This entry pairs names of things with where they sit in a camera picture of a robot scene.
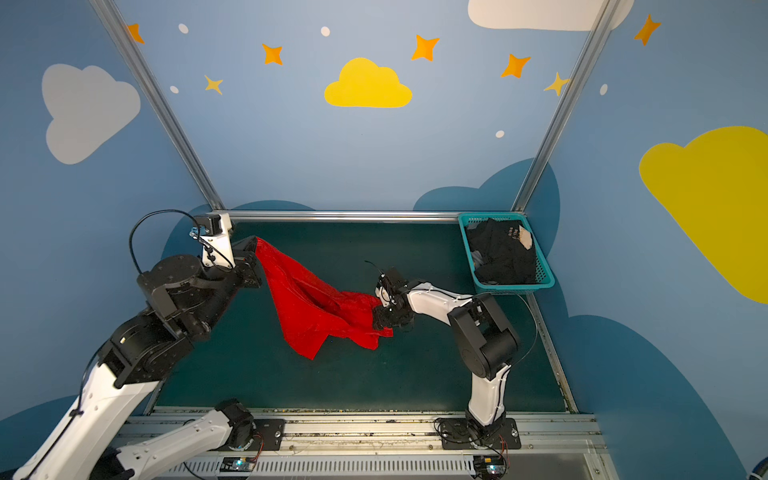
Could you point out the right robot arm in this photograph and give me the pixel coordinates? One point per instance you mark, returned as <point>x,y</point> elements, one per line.
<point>486,341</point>

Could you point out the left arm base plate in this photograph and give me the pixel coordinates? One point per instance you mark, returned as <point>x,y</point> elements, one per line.
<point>260,434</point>

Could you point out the red t-shirt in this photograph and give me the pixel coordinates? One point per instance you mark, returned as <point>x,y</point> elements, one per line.
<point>310,311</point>

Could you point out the aluminium corner post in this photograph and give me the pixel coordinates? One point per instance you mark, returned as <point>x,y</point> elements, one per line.
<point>113,22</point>
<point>580,74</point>

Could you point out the front aluminium rail frame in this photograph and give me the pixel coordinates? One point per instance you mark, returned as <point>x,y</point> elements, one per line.
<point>404,445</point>

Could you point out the teal plastic basket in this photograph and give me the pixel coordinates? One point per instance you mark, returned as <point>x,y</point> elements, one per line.
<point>544,277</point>

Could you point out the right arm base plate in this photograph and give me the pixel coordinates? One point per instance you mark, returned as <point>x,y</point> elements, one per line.
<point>463,434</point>

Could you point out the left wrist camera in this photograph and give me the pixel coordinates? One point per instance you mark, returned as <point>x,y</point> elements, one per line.
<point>212,231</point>

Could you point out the left green circuit board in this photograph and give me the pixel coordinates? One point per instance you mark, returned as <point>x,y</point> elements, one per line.
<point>239,465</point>

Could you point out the right green circuit board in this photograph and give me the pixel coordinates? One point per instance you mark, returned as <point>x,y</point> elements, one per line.
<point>489,467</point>

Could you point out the left aluminium corner post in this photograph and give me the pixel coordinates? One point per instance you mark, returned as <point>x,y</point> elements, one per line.
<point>113,22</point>

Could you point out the right side aluminium rail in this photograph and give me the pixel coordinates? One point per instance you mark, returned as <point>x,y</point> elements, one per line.
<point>551,353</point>

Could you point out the green circuit board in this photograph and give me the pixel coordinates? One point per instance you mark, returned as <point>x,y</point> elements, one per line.
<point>239,465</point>
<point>489,467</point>

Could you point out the right aluminium corner post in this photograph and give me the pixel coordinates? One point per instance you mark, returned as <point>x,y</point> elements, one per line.
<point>580,74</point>

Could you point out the back aluminium frame bar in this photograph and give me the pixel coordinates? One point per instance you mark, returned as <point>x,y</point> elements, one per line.
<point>396,217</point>

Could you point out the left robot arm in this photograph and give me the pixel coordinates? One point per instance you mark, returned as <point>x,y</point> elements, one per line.
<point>185,301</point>

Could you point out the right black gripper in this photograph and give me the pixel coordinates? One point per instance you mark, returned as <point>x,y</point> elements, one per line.
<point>389,306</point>

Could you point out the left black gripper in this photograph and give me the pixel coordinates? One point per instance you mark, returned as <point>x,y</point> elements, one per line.
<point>248,270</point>

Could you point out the black t-shirt in basket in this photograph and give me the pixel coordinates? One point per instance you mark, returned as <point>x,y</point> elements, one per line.
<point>502,252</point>

